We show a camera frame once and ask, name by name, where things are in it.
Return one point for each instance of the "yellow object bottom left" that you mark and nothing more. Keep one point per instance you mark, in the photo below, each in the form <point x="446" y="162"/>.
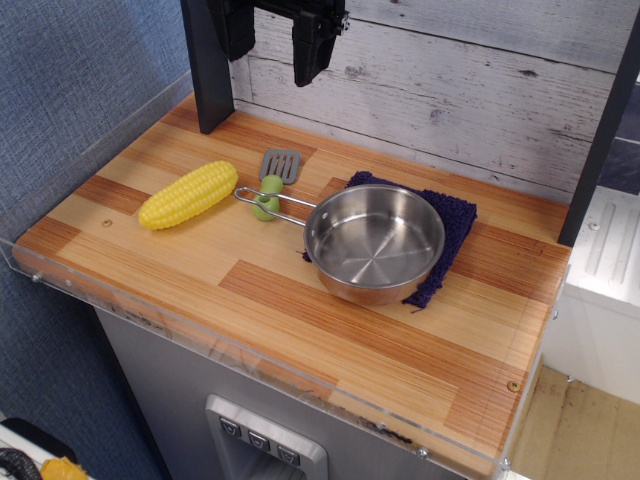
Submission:
<point x="62" y="469"/>

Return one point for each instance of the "dark shelf post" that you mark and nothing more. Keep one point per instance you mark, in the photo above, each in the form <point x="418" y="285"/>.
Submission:
<point x="609" y="123"/>
<point x="209" y="66"/>

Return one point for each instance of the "stainless steel saucepan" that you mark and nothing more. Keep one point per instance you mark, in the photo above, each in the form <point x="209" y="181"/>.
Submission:
<point x="371" y="244"/>

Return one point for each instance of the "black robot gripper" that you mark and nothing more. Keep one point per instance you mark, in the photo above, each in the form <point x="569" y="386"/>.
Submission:
<point x="315" y="25"/>

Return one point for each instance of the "white grooved side counter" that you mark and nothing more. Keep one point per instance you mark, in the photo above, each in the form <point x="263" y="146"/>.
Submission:
<point x="593" y="333"/>

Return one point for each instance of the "dark right shelf post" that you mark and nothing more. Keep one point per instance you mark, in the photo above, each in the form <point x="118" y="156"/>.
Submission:
<point x="609" y="123"/>

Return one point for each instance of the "yellow plastic corn cob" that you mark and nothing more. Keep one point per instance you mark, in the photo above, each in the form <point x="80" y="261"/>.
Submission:
<point x="189" y="196"/>

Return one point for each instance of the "green handled grey spatula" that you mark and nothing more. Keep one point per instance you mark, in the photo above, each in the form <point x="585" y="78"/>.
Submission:
<point x="279" y="168"/>

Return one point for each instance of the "silver ice dispenser panel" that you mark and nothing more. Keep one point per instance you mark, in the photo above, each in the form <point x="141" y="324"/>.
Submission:
<point x="251" y="446"/>

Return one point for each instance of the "grey toy fridge cabinet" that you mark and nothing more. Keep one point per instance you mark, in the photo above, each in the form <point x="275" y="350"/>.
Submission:
<point x="171" y="384"/>

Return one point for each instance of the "dark left shelf post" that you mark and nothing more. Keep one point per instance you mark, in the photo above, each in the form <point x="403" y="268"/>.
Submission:
<point x="209" y="66"/>

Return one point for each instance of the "purple cloth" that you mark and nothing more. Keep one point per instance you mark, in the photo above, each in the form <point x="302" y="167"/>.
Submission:
<point x="458" y="216"/>

